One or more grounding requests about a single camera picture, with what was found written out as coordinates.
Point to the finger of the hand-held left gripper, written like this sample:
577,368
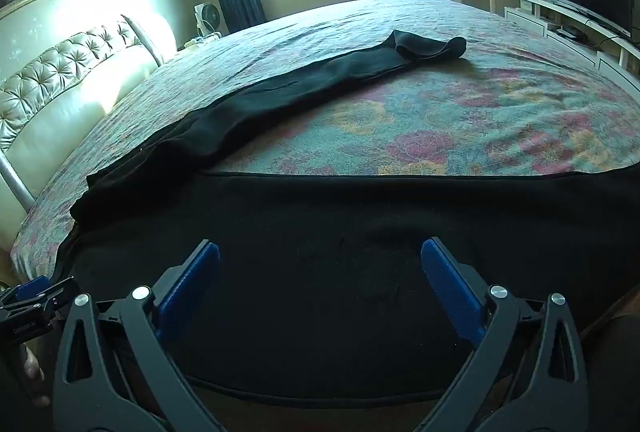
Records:
32,288

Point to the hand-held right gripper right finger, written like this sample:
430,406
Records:
445,277

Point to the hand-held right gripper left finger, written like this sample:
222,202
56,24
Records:
192,277

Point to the black pants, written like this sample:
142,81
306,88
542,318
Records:
320,262

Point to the person's left hand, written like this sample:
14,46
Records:
34,372

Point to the floral blanket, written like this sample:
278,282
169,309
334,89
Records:
450,121

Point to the cream tufted headboard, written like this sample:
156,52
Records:
60,111

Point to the white fan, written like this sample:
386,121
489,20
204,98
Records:
207,17

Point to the black set-top box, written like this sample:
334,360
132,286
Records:
569,34

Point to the white television stand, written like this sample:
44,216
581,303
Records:
540,14

